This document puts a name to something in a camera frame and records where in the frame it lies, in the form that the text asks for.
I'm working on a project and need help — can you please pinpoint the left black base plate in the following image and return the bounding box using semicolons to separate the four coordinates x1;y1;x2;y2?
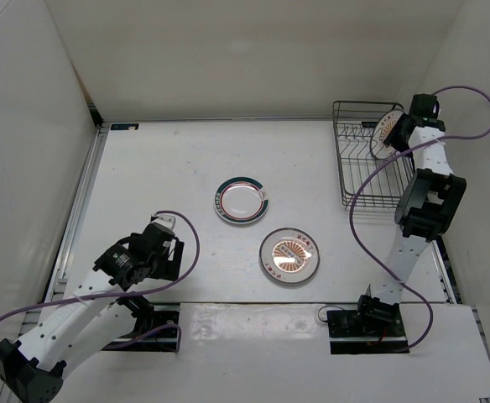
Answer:
104;304;180;353

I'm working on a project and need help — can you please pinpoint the black wire dish rack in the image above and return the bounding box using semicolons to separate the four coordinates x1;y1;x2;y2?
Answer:
331;100;413;212

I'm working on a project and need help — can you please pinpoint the orange pattern plate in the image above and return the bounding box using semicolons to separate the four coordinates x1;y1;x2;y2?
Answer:
258;227;321;286
369;109;404;160

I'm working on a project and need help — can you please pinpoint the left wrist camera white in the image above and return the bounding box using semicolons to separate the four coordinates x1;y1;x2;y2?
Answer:
149;213;176;231

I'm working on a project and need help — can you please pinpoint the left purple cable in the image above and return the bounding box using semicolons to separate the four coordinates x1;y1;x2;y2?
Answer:
0;209;202;369

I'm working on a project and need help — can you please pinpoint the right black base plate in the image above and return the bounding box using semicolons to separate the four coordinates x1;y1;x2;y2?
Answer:
317;305;409;355

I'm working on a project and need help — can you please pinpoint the green red rimmed plate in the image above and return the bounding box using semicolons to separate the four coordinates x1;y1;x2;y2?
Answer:
213;176;269;225

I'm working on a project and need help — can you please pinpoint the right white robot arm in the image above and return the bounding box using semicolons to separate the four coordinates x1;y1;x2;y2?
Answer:
353;94;467;336

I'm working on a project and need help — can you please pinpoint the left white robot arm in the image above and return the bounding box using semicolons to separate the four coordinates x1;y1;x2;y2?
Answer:
0;214;185;402

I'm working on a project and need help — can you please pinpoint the small black label sticker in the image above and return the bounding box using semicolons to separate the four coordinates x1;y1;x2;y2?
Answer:
110;123;139;131

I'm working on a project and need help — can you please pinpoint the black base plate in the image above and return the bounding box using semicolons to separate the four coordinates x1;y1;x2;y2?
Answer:
317;305;409;355
104;304;180;353

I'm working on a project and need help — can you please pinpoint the orange pattern plate front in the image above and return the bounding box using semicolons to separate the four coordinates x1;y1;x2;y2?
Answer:
258;227;321;286

